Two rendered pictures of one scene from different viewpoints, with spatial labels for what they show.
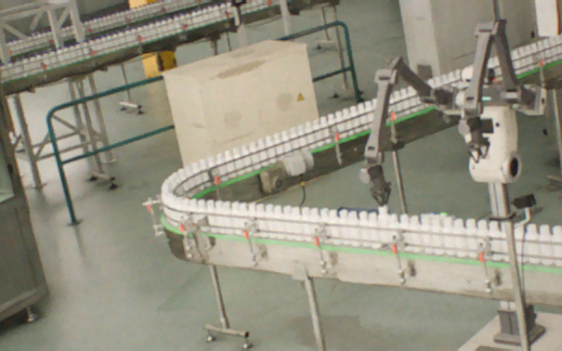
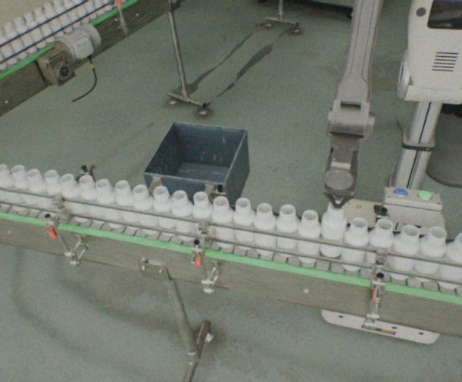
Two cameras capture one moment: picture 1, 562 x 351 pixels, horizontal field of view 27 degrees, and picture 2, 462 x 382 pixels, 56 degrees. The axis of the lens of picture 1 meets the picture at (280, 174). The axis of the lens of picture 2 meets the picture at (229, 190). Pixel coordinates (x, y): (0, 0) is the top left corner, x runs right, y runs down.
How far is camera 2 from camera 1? 4.72 m
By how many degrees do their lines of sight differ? 33
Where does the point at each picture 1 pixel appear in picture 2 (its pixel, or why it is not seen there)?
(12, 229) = not seen: outside the picture
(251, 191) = (30, 82)
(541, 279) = not seen: outside the picture
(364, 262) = (284, 280)
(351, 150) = (133, 16)
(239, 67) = not seen: outside the picture
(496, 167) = (458, 84)
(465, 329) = (278, 199)
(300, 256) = (156, 256)
